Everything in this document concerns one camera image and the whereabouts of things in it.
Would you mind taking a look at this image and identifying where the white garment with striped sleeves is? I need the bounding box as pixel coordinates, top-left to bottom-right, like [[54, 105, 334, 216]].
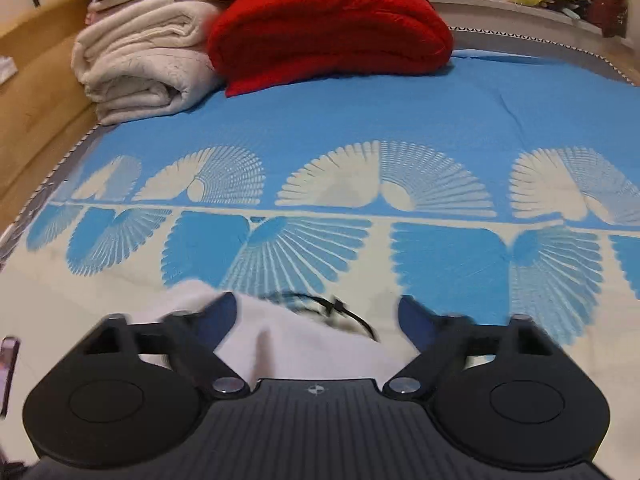
[[135, 280, 418, 386]]

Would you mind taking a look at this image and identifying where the blue fan-patterned bed sheet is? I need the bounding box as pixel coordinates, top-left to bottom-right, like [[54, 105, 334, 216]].
[[0, 49, 640, 480]]

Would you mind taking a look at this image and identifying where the white window ledge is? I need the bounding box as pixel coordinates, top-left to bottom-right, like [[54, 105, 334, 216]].
[[422, 0, 640, 88]]

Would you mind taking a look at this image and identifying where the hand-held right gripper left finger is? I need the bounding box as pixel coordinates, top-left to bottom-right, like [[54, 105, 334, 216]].
[[82, 292, 250, 401]]

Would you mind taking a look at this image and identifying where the folded cream blanket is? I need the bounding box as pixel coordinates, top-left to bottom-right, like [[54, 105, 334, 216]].
[[71, 0, 226, 127]]

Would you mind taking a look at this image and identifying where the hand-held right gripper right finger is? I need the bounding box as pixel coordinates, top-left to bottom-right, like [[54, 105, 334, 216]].
[[382, 296, 558, 401]]

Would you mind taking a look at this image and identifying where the folded red blanket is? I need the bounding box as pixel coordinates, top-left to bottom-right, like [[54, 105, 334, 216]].
[[206, 0, 455, 98]]

